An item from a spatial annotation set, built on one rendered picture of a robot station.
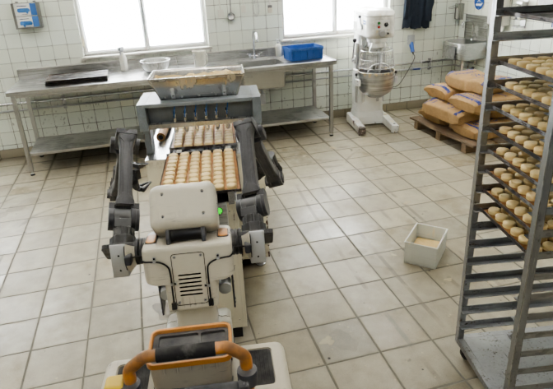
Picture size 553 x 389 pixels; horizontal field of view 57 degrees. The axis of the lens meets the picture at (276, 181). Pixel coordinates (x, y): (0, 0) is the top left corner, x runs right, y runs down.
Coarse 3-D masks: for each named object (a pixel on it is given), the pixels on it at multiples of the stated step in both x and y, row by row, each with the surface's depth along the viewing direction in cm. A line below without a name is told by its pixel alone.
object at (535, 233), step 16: (544, 144) 165; (544, 160) 166; (544, 176) 167; (544, 192) 169; (544, 208) 172; (528, 240) 179; (528, 256) 180; (528, 272) 181; (528, 288) 184; (528, 304) 187; (512, 336) 196; (512, 352) 197; (512, 368) 199; (512, 384) 202
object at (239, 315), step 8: (224, 200) 247; (232, 208) 247; (232, 216) 249; (232, 224) 250; (240, 256) 258; (240, 264) 260; (240, 272) 262; (240, 280) 264; (240, 288) 265; (224, 296) 266; (232, 296) 266; (240, 296) 267; (224, 304) 268; (232, 304) 268; (240, 304) 269; (232, 312) 270; (240, 312) 271; (232, 320) 272; (240, 320) 273; (240, 328) 279
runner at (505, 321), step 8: (472, 320) 245; (480, 320) 246; (488, 320) 246; (496, 320) 246; (504, 320) 247; (512, 320) 247; (528, 320) 247; (536, 320) 247; (544, 320) 247; (552, 320) 246; (464, 328) 244; (472, 328) 244
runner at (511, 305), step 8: (480, 304) 242; (488, 304) 242; (496, 304) 243; (504, 304) 243; (512, 304) 244; (536, 304) 244; (544, 304) 244; (552, 304) 243; (464, 312) 241; (472, 312) 241; (480, 312) 241; (488, 312) 241
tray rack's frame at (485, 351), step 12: (468, 336) 250; (480, 336) 250; (492, 336) 250; (504, 336) 249; (552, 336) 248; (468, 348) 243; (480, 348) 243; (492, 348) 242; (504, 348) 242; (528, 348) 241; (540, 348) 241; (468, 360) 238; (480, 360) 235; (492, 360) 235; (504, 360) 235; (528, 360) 234; (540, 360) 233; (552, 360) 233; (480, 372) 229; (492, 372) 228; (552, 372) 227; (492, 384) 222; (516, 384) 221
